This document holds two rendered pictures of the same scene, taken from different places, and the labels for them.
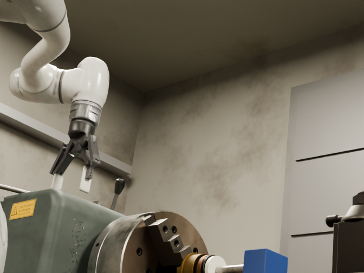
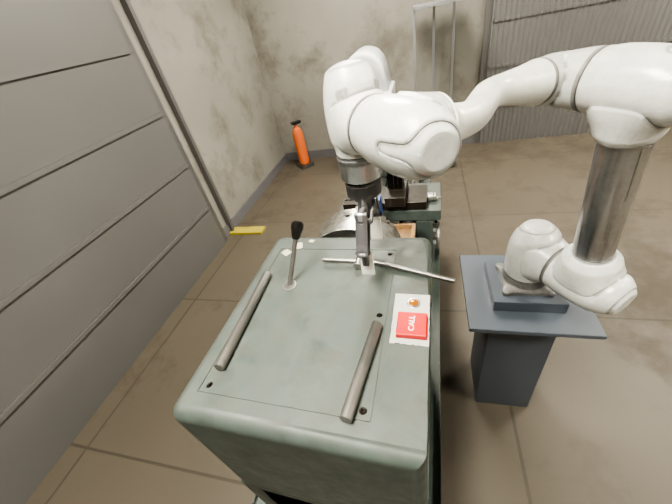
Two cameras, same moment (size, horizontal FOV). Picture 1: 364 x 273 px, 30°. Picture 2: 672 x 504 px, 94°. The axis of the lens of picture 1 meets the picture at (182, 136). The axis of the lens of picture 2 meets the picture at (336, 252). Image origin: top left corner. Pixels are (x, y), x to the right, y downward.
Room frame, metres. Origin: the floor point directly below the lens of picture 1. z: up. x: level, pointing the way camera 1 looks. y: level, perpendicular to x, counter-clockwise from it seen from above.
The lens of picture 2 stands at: (2.13, 0.80, 1.79)
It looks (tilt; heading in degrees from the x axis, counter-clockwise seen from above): 37 degrees down; 245
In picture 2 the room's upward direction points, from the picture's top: 13 degrees counter-clockwise
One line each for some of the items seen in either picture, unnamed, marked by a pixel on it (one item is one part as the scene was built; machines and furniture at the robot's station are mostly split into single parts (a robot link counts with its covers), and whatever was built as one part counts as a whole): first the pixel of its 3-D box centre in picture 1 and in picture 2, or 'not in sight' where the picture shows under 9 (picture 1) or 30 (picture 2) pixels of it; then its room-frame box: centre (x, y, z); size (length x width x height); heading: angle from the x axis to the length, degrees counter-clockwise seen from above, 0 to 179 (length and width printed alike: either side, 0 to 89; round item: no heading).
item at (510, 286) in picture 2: not in sight; (523, 271); (1.12, 0.33, 0.83); 0.22 x 0.18 x 0.06; 45
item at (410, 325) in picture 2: not in sight; (411, 326); (1.86, 0.49, 1.26); 0.06 x 0.06 x 0.02; 43
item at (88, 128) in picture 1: (79, 139); (365, 196); (1.79, 0.29, 1.46); 0.08 x 0.07 x 0.09; 43
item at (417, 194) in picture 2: not in sight; (385, 198); (1.22, -0.40, 0.95); 0.43 x 0.18 x 0.04; 133
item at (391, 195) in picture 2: not in sight; (396, 192); (1.20, -0.33, 1.00); 0.20 x 0.10 x 0.05; 43
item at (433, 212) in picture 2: not in sight; (390, 201); (1.17, -0.42, 0.90); 0.53 x 0.30 x 0.06; 133
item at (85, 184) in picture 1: (86, 179); (375, 228); (1.74, 0.24, 1.33); 0.03 x 0.01 x 0.07; 133
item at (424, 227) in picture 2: not in sight; (428, 226); (1.04, -0.26, 0.73); 0.27 x 0.12 x 0.27; 43
